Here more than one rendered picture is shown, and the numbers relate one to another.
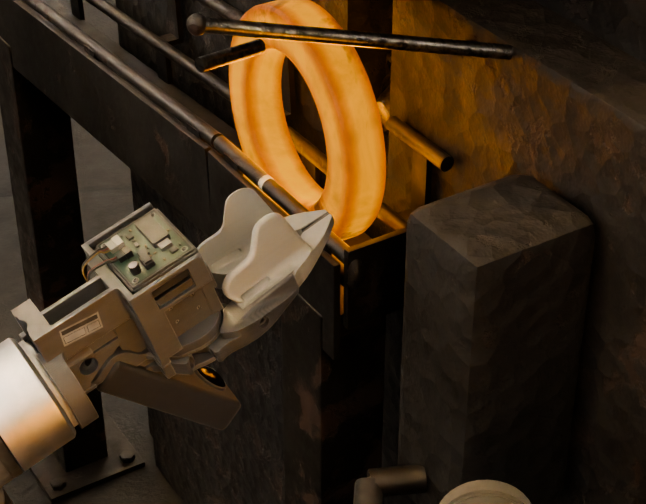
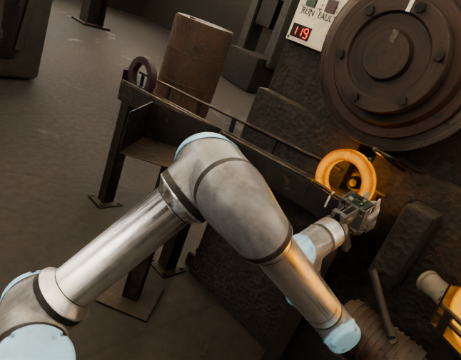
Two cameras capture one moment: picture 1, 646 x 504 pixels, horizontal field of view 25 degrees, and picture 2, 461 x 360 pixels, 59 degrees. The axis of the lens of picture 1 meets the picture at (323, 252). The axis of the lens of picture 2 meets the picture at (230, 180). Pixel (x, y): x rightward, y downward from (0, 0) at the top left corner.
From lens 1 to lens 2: 0.76 m
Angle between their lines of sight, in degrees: 22
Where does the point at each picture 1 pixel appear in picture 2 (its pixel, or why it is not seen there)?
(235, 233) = not seen: hidden behind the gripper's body
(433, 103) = (382, 181)
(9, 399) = (337, 232)
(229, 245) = not seen: hidden behind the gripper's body
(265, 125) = (325, 178)
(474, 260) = (431, 218)
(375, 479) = (376, 270)
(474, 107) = (399, 184)
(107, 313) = (355, 215)
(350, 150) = (372, 188)
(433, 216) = (414, 206)
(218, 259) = not seen: hidden behind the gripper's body
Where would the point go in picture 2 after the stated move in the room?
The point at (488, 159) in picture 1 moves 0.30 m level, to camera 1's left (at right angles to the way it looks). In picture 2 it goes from (400, 197) to (312, 174)
